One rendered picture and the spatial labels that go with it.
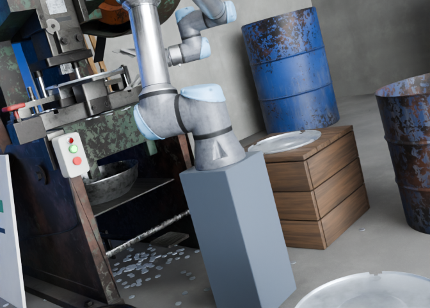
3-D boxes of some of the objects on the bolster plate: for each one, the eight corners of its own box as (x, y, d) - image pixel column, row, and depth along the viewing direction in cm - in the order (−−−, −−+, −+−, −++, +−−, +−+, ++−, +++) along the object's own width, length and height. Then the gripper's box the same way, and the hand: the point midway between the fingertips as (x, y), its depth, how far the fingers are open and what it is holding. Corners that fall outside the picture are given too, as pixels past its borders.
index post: (134, 86, 205) (127, 63, 203) (127, 88, 203) (120, 64, 201) (130, 88, 207) (123, 64, 205) (123, 89, 205) (116, 66, 203)
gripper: (162, 29, 185) (108, 44, 184) (176, 83, 188) (123, 97, 188) (162, 31, 193) (111, 45, 192) (176, 82, 197) (125, 96, 196)
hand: (117, 70), depth 193 cm, fingers open, 14 cm apart
